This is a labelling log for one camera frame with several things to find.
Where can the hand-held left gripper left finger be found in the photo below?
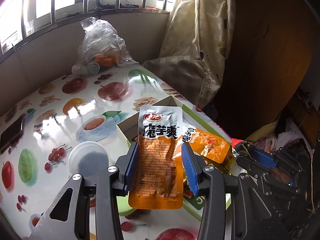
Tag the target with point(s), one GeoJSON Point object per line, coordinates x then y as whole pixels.
{"type": "Point", "coordinates": [131, 167]}

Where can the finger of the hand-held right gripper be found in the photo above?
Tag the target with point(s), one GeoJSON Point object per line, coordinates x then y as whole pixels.
{"type": "Point", "coordinates": [265, 158]}
{"type": "Point", "coordinates": [252, 167]}

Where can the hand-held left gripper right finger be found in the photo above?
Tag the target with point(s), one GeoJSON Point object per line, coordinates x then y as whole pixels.
{"type": "Point", "coordinates": [190, 170]}

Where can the orange and silver snack packet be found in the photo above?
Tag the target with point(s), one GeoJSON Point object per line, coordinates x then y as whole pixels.
{"type": "Point", "coordinates": [212, 147]}
{"type": "Point", "coordinates": [157, 160]}

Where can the green cardboard box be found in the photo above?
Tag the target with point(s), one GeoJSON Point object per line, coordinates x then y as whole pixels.
{"type": "Point", "coordinates": [200, 202]}

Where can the yellow cloth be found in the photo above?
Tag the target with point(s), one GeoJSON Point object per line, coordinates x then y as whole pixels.
{"type": "Point", "coordinates": [262, 130]}

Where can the round container with clear lid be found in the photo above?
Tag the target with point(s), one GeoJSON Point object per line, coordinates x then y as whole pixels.
{"type": "Point", "coordinates": [85, 155]}

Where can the fruit print tablecloth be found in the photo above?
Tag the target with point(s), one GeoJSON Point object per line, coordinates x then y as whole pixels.
{"type": "Point", "coordinates": [75, 92]}

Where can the brown wooden wardrobe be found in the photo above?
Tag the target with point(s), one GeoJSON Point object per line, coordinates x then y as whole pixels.
{"type": "Point", "coordinates": [275, 55]}

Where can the black mobile phone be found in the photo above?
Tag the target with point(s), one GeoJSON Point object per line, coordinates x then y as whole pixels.
{"type": "Point", "coordinates": [12, 135]}

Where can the clear plastic bag with oranges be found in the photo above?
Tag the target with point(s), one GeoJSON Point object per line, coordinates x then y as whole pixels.
{"type": "Point", "coordinates": [100, 45]}

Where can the cream patterned curtain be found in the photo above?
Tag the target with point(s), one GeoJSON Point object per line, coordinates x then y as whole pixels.
{"type": "Point", "coordinates": [195, 30]}

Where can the small black binder clip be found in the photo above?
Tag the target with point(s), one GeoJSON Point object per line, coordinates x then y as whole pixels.
{"type": "Point", "coordinates": [130, 2]}

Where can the black window hook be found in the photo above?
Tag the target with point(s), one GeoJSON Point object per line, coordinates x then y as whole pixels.
{"type": "Point", "coordinates": [98, 2]}

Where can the window with metal bars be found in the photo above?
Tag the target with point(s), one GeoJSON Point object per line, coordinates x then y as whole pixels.
{"type": "Point", "coordinates": [62, 0]}

